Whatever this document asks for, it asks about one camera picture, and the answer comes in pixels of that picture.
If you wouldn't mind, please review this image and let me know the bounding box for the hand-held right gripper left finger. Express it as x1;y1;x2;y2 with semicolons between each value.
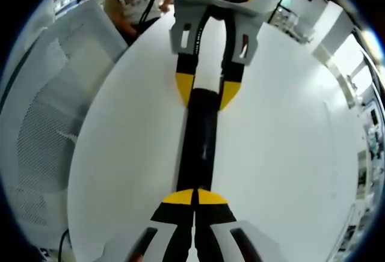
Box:
125;188;197;262

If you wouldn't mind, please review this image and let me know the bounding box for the black remote control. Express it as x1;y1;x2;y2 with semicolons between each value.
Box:
176;87;222;192

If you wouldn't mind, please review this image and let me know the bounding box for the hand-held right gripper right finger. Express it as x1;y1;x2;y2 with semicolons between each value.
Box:
194;188;282;262

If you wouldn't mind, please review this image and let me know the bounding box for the white mesh office chair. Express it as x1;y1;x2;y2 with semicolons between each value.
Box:
0;2;131;245

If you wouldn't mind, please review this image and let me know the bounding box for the cluttered workbench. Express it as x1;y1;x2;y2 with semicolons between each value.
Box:
356;93;381;212

